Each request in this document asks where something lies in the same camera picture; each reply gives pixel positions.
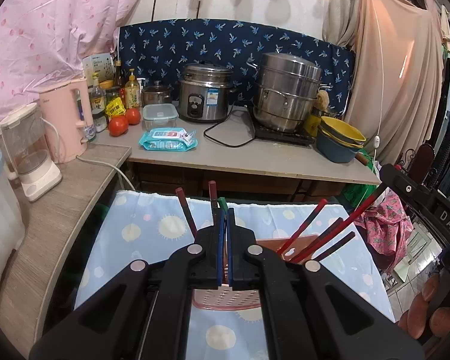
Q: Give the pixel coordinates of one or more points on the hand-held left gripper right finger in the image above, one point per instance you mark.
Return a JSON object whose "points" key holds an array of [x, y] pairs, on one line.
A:
{"points": [[230, 247]]}

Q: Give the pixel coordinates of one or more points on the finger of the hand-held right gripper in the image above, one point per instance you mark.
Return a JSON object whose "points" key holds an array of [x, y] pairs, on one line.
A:
{"points": [[407, 188]]}

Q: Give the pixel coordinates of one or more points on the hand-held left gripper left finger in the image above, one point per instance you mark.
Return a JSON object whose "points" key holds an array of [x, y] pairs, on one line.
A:
{"points": [[220, 247]]}

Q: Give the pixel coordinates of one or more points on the green chopstick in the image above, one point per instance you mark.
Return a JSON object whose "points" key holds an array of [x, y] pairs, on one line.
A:
{"points": [[222, 203]]}

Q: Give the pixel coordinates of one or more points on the bright red chopstick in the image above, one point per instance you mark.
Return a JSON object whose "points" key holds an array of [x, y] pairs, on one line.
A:
{"points": [[303, 225], [360, 205]]}

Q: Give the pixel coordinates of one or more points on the pink perforated plastic basket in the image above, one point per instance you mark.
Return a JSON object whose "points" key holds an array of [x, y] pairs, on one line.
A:
{"points": [[225, 300]]}

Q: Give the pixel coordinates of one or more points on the person's right hand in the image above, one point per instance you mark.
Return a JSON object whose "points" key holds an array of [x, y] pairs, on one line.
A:
{"points": [[420, 318]]}

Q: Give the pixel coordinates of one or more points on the dark metal chair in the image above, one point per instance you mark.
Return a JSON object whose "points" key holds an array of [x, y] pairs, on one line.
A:
{"points": [[423, 161]]}

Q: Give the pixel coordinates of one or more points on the pink floral cloth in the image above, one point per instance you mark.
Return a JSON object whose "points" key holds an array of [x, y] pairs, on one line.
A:
{"points": [[386, 228]]}

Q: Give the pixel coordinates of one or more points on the green bag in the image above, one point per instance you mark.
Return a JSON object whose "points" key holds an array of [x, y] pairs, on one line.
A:
{"points": [[360, 183]]}

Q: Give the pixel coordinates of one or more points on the blue printed tablecloth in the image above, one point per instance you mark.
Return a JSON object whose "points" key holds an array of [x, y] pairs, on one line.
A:
{"points": [[153, 232]]}

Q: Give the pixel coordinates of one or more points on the blue bowl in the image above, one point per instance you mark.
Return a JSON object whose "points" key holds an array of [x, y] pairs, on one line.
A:
{"points": [[335, 152]]}

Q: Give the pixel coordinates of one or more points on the yellow bowl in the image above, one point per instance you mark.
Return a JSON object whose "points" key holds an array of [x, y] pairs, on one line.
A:
{"points": [[341, 129]]}

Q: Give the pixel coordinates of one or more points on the beige curtain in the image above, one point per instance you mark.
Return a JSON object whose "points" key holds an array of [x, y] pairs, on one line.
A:
{"points": [[393, 82]]}

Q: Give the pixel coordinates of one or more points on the blue wet wipes pack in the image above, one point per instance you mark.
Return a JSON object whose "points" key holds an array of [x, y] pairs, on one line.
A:
{"points": [[168, 139]]}

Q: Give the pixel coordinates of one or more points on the loofah sponge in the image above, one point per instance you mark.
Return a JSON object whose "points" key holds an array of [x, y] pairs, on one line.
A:
{"points": [[322, 100]]}

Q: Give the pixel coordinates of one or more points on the black induction cooker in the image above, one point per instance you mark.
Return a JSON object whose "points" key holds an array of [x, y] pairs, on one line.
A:
{"points": [[285, 137]]}

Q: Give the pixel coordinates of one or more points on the clear food container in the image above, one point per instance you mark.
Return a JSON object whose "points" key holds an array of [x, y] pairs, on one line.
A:
{"points": [[159, 117]]}

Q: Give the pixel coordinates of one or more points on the steel steamer pot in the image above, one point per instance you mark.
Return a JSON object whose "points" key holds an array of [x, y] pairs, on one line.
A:
{"points": [[288, 90]]}

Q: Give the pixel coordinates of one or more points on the steel rice cooker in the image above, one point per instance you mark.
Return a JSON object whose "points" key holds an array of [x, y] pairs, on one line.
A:
{"points": [[204, 93]]}

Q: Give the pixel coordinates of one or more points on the red tomato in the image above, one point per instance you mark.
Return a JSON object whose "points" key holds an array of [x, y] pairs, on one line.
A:
{"points": [[118, 125], [133, 116]]}

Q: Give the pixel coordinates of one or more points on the small lidded steel pot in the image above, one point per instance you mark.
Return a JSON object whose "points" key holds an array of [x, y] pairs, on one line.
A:
{"points": [[156, 95]]}

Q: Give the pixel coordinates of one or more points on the wooden side shelf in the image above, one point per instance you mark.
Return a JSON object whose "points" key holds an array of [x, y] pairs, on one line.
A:
{"points": [[60, 202]]}

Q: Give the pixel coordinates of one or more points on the small glass jar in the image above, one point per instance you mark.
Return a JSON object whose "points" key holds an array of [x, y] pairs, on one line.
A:
{"points": [[99, 122]]}

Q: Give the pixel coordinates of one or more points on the yellow snack packet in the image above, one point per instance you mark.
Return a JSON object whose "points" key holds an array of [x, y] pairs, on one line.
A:
{"points": [[115, 107]]}

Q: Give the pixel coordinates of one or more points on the yellow dispenser bottle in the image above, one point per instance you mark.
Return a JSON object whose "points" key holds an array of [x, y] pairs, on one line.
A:
{"points": [[132, 92]]}

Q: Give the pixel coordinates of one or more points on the clear sauce bottle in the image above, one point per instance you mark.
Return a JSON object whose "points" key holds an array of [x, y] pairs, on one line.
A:
{"points": [[96, 97]]}

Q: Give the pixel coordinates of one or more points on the dark sauce bottle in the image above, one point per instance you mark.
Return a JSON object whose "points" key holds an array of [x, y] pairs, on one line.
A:
{"points": [[118, 77]]}

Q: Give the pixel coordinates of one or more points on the pink electric kettle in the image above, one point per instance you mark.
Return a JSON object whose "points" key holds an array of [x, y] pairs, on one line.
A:
{"points": [[63, 120]]}

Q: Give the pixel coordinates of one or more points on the navy printed cloth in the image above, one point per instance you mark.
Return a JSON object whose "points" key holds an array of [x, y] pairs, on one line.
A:
{"points": [[165, 45]]}

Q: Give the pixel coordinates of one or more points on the white carton box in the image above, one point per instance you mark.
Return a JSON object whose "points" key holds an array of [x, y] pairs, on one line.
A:
{"points": [[97, 67]]}

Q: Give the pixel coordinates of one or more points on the white storage box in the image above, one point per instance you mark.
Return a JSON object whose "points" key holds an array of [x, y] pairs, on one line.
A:
{"points": [[0, 232]]}

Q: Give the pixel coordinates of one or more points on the pink dotted curtain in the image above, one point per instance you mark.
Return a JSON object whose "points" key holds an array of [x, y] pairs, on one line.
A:
{"points": [[52, 26]]}

